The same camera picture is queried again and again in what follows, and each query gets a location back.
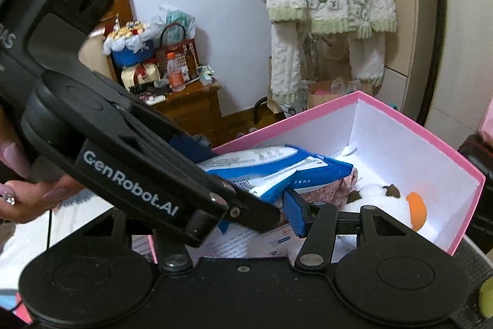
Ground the white plush toy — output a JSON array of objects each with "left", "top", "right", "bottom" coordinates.
[{"left": 342, "top": 184, "right": 412, "bottom": 227}]

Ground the person's left hand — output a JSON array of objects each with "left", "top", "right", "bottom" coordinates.
[{"left": 1, "top": 111, "right": 85, "bottom": 224}]

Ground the printed paper sheet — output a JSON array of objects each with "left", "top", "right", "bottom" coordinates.
[{"left": 187, "top": 224, "right": 305, "bottom": 263}]

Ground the orange drink bottle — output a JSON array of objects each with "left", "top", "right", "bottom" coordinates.
[{"left": 166, "top": 53, "right": 185, "bottom": 92}]

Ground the black suitcase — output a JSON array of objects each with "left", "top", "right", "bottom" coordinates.
[{"left": 458, "top": 134, "right": 493, "bottom": 245}]

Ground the brown paper bag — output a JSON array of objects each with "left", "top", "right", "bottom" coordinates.
[{"left": 307, "top": 77, "right": 373, "bottom": 109}]

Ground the woven basket bag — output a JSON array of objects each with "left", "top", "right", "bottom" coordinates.
[{"left": 155, "top": 23, "right": 200, "bottom": 81}]

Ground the blue wet wipes pack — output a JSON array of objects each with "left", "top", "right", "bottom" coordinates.
[{"left": 198, "top": 145, "right": 353, "bottom": 204}]

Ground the wooden side cabinet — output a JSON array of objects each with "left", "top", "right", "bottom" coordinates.
[{"left": 79, "top": 0, "right": 222, "bottom": 146}]

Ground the blue flower bouquet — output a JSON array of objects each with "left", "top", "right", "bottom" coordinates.
[{"left": 102, "top": 20, "right": 159, "bottom": 68}]

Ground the pink cardboard box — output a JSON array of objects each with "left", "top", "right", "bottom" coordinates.
[{"left": 145, "top": 90, "right": 487, "bottom": 264}]

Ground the orange sponge ball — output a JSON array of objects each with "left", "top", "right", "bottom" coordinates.
[{"left": 406, "top": 192, "right": 427, "bottom": 231}]

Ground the beige wooden wardrobe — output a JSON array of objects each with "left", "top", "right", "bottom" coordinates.
[{"left": 376, "top": 0, "right": 492, "bottom": 149}]

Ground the pink floral cloth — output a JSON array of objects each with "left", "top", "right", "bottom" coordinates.
[{"left": 296, "top": 168, "right": 358, "bottom": 209}]

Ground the black table mat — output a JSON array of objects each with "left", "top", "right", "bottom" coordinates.
[{"left": 453, "top": 236, "right": 492, "bottom": 329}]

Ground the black clothes rack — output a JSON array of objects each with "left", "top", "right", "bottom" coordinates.
[{"left": 417, "top": 0, "right": 447, "bottom": 125}]

